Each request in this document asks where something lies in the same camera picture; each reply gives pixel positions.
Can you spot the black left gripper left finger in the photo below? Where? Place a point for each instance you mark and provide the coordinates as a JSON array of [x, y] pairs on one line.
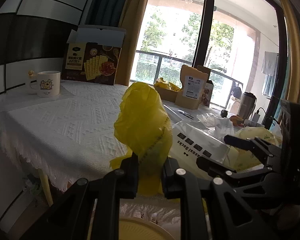
[[90, 209]]

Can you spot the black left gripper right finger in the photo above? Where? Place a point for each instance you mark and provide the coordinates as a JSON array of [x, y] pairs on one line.
[[178, 183]]

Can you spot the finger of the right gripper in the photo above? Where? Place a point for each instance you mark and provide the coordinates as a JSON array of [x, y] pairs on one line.
[[264, 151], [234, 179]]

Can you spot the casual socks plastic bag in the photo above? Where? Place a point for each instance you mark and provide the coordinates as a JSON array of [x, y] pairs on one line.
[[194, 135]]

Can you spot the yellow plastic bag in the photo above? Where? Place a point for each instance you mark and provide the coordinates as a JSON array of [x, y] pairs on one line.
[[145, 128]]

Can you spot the yellow trash bin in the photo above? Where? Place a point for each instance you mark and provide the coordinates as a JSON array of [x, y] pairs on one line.
[[137, 228]]

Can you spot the steel thermos cup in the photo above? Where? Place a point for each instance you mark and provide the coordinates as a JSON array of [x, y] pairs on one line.
[[247, 105]]

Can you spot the small printed carton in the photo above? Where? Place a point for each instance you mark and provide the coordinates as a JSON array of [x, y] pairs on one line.
[[207, 94]]

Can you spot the white textured tablecloth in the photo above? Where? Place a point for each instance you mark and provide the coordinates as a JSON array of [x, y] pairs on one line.
[[69, 136]]

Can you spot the small brown cardboard tray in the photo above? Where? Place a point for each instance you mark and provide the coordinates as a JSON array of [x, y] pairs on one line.
[[166, 94]]

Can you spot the kraft paper pouch with label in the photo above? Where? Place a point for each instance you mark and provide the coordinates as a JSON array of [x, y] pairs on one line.
[[193, 82]]

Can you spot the yellow snack packet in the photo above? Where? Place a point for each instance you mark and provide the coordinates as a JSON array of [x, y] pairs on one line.
[[161, 83]]

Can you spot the yellow curtain right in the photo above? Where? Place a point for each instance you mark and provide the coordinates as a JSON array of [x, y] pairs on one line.
[[294, 49]]

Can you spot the yellow curtain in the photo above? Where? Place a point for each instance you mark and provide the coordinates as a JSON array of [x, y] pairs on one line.
[[294, 49], [131, 21]]

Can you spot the white cartoon mug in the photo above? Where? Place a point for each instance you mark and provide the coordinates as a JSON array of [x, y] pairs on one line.
[[45, 84]]

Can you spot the dark snack box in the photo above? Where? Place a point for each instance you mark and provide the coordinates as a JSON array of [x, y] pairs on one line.
[[93, 54]]

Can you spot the yellow curtain left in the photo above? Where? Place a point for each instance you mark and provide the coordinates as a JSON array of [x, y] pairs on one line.
[[131, 21]]

